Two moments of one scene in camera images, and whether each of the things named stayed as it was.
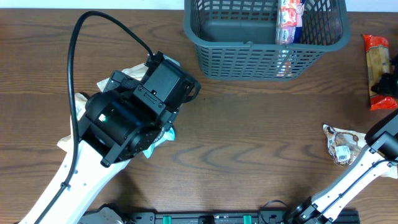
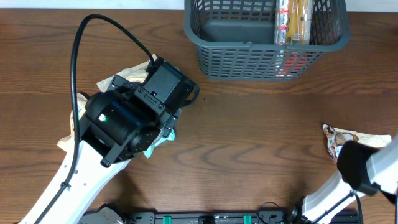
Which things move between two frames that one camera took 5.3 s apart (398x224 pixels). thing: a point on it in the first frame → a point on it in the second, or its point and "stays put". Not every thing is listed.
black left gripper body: (125, 84) stays put
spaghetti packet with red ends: (378, 61) → (298, 22)
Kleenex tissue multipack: (289, 22) stays put
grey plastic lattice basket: (236, 39) stays put
